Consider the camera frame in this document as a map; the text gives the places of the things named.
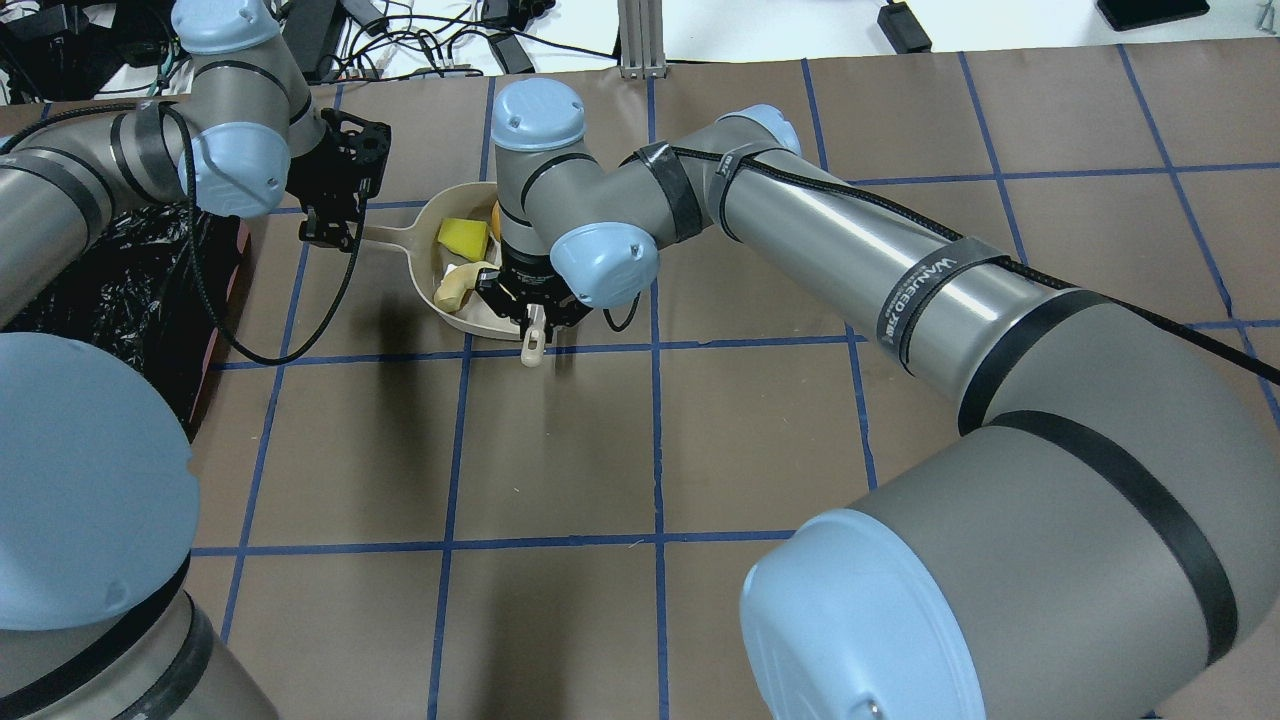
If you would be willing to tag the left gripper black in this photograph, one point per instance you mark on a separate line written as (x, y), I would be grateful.
(322, 168)

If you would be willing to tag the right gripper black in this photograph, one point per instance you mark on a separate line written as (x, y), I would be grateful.
(527, 272)

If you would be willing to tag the beige hand brush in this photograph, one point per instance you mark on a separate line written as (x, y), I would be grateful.
(535, 340)

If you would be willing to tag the yellow sponge piece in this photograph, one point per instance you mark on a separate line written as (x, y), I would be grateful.
(465, 238)

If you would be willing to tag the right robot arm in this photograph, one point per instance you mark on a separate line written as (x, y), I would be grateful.
(1102, 531)

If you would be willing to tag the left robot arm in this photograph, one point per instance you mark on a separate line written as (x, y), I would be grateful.
(100, 508)

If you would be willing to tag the black lined trash bin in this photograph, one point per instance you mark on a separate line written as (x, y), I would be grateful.
(136, 295)

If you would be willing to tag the black power brick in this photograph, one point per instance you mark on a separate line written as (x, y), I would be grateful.
(311, 30)

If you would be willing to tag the black power adapter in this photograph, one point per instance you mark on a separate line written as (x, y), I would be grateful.
(903, 31)

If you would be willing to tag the black smartphone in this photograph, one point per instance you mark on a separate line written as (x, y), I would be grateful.
(1124, 16)

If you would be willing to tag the aluminium frame post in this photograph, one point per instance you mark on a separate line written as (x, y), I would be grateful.
(640, 40)

